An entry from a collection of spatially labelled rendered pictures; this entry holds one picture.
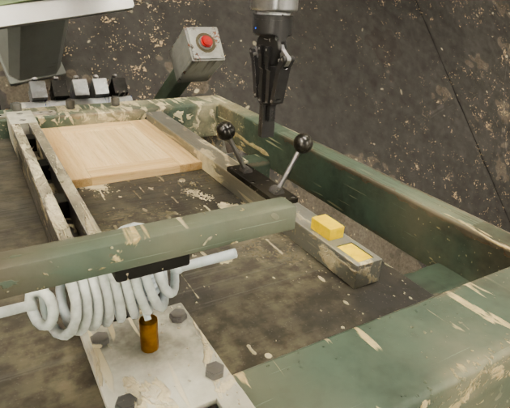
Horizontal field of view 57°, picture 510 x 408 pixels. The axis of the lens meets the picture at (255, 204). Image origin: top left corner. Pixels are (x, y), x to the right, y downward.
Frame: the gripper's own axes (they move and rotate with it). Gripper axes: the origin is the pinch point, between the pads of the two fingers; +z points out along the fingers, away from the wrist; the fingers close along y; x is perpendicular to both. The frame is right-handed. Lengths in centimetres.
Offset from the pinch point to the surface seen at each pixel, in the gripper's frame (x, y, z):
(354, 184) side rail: -17.0, -10.5, 13.3
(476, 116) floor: -274, 135, 57
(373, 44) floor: -191, 169, 7
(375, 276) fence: 3.0, -38.1, 14.4
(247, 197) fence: 7.0, -5.5, 14.0
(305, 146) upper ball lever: 0.1, -13.8, 1.6
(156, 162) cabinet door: 16.9, 19.9, 13.6
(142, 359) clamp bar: 43, -49, 5
